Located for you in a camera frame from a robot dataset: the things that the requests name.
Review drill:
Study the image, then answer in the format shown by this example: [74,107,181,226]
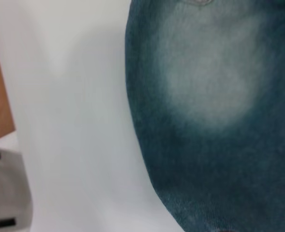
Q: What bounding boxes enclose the blue denim shorts with cartoon print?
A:
[124,0,285,232]

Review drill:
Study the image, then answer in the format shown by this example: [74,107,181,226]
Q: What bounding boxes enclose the white tablecloth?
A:
[0,0,162,232]

